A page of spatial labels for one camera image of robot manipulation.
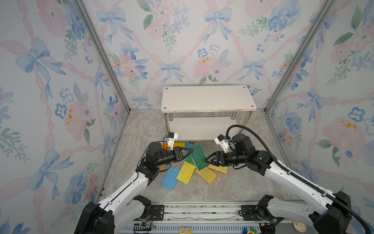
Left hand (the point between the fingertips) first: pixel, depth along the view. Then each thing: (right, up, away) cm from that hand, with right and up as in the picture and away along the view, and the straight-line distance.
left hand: (193, 151), depth 70 cm
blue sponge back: (-3, -1, +28) cm, 28 cm away
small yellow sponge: (-9, 0, +26) cm, 27 cm away
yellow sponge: (+17, -14, +17) cm, 28 cm away
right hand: (+7, -5, 0) cm, 9 cm away
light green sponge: (-2, -5, +1) cm, 5 cm away
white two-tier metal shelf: (+11, +22, +47) cm, 53 cm away
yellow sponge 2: (+9, -17, +16) cm, 25 cm away
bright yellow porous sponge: (-4, -16, +15) cm, 22 cm away
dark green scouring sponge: (+3, -4, +1) cm, 5 cm away
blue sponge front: (-13, -18, +14) cm, 26 cm away
